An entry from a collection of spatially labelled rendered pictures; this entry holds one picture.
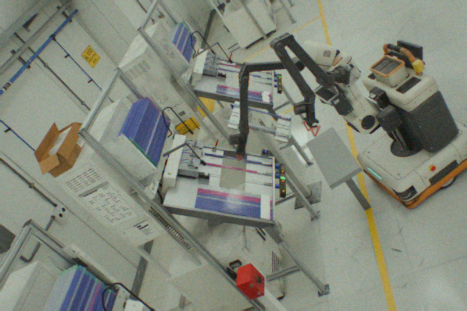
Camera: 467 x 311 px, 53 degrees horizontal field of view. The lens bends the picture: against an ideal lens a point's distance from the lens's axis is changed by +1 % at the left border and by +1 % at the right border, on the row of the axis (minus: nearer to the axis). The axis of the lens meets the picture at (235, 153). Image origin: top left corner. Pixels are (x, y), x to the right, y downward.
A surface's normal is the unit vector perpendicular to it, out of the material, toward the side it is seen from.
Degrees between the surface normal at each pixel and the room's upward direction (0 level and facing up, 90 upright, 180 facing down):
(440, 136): 90
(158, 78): 90
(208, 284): 90
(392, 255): 0
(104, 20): 90
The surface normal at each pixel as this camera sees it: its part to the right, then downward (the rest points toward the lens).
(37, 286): 0.83, -0.41
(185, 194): 0.17, -0.78
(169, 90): -0.06, 0.60
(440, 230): -0.56, -0.68
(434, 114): 0.27, 0.39
